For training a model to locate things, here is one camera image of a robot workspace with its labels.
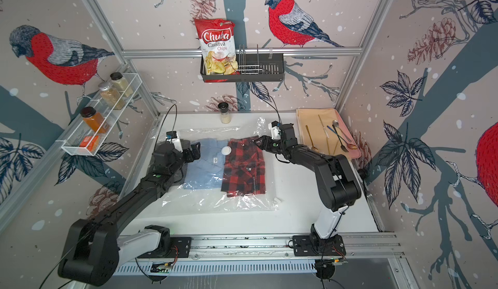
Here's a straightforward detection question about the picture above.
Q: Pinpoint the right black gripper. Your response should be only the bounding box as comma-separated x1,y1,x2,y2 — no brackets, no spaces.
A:
252,136,286,154

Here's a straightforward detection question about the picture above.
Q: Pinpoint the red black plaid shirt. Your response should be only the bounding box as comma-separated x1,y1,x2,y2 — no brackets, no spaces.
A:
221,136,266,197

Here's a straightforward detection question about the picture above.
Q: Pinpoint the clear plastic vacuum bag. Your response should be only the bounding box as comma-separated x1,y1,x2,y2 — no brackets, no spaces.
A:
157,117,278,215

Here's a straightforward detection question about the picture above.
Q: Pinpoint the light blue shirt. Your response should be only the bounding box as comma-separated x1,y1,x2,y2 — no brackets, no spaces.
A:
183,138,228,190

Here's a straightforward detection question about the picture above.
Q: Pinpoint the dark grey pinstripe shirt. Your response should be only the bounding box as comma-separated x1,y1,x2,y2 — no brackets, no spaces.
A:
172,164,188,185

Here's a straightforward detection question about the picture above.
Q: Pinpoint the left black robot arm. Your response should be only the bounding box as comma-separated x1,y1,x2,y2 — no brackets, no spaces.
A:
57,141,201,286

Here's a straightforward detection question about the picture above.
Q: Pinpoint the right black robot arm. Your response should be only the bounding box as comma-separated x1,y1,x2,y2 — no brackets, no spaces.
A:
253,121,362,245

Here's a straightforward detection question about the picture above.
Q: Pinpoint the white bag valve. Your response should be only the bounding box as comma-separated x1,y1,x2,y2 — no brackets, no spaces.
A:
221,146,232,156

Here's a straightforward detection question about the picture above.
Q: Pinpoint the red cassava chips bag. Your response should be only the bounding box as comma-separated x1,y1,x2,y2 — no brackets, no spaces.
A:
194,19,239,76

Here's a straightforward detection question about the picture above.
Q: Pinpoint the gold spoon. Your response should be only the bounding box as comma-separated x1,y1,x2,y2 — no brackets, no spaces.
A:
305,124,319,152

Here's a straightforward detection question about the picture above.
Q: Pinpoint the spice jar on table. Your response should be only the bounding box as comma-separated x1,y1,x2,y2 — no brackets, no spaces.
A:
218,102,231,124

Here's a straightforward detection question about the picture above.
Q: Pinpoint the gold chopstick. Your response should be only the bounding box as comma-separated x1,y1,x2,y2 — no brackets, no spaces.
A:
318,115,331,155

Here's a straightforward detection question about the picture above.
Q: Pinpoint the silver spoon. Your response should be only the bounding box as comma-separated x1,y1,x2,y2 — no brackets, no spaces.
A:
333,120,351,145

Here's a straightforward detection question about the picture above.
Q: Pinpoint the small orange box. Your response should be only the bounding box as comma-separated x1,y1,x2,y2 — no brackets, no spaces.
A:
79,135,100,152

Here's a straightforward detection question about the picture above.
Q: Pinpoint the black spoon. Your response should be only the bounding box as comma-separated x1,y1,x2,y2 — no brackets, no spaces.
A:
326,124,350,153

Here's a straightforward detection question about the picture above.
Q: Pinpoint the orange spice jar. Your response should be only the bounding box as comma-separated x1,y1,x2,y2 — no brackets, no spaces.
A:
80,106,109,134

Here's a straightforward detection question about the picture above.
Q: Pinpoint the spice jar silver lid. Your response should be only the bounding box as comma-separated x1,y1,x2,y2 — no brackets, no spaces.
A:
98,82,125,110

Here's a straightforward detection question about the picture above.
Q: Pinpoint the spice jar black lid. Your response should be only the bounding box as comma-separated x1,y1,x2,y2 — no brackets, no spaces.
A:
110,72,134,97

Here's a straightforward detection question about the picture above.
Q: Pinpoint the pink tray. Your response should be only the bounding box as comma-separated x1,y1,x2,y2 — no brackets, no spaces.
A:
333,109,361,159

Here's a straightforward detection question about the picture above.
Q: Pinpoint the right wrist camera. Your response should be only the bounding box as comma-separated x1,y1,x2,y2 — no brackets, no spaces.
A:
268,121,281,140

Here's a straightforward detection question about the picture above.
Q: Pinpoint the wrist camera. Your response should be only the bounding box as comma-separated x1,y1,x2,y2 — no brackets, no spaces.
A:
166,130,183,152
268,121,281,140

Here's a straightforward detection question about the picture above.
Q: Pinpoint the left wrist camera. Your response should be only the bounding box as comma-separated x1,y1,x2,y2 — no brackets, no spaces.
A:
166,130,183,152

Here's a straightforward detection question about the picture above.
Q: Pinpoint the right camera cable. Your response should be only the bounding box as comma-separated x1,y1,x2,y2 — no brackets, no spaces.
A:
258,93,283,125

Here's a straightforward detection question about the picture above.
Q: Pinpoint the camera cable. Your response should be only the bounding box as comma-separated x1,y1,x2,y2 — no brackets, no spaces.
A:
160,104,178,142
258,93,283,125

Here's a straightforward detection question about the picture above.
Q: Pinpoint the left camera cable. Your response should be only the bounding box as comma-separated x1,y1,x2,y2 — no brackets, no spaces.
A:
160,104,178,142

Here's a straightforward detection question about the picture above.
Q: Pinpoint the black wire wall basket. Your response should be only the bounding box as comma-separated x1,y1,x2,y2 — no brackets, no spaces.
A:
200,45,285,83

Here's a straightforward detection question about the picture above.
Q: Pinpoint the clear acrylic wall shelf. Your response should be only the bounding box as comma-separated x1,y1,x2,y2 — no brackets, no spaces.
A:
62,73,142,156

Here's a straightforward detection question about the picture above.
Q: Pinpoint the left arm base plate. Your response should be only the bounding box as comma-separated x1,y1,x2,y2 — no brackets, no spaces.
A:
138,237,192,259

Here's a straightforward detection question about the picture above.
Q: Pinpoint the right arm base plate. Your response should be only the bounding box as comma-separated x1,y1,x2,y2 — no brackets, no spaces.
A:
292,234,346,257

